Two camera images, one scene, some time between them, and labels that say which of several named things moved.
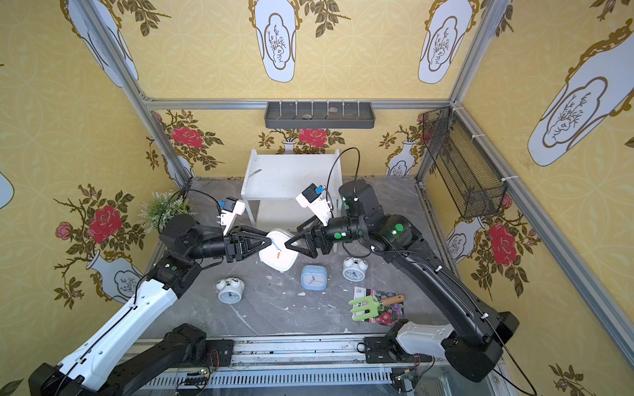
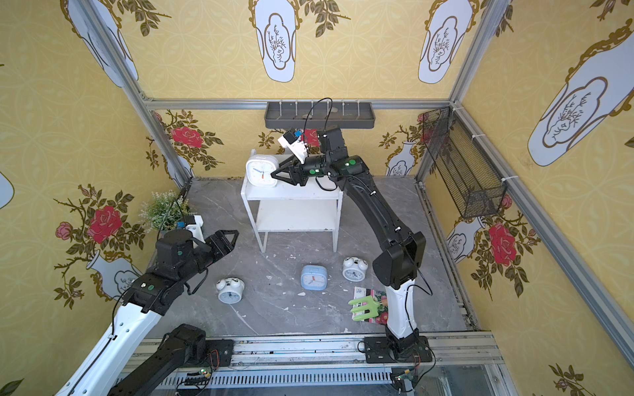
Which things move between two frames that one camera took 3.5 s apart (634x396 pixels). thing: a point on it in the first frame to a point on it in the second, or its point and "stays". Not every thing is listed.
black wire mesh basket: [477, 191] stays
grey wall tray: [319, 115] stays
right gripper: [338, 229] to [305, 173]
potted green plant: [161, 207] stays
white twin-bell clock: [230, 289] stays
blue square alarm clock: [314, 277] stays
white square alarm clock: [277, 255] to [259, 168]
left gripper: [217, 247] to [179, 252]
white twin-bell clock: [354, 269] stays
